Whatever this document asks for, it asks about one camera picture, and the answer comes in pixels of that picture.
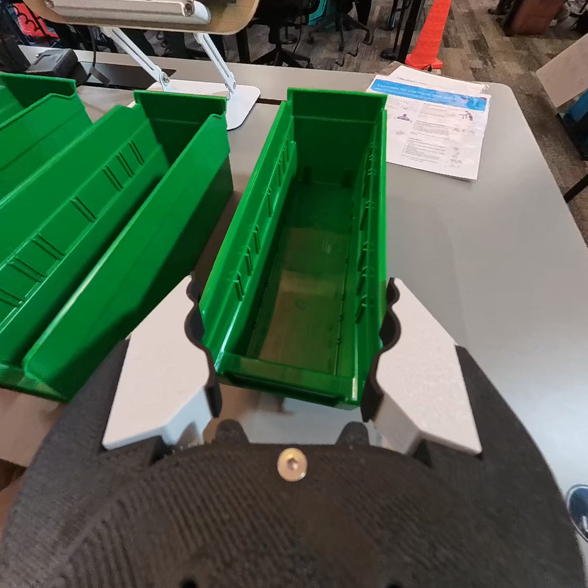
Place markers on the black battery charger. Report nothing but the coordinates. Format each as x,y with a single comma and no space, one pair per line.
55,66

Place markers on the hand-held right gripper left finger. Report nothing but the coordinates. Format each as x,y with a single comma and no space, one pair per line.
156,381

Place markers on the printed paper sheets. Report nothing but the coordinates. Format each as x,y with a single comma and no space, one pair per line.
432,138

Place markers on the wooden document stand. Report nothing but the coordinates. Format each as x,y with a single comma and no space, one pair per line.
239,99

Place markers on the green plastic bin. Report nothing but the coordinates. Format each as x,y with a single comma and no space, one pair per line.
312,239
36,138
115,275

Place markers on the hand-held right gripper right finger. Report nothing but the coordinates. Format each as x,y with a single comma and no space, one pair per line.
422,386

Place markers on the orange traffic cone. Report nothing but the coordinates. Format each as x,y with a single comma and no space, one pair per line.
429,36

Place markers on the black office chair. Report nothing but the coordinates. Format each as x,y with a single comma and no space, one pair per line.
282,27

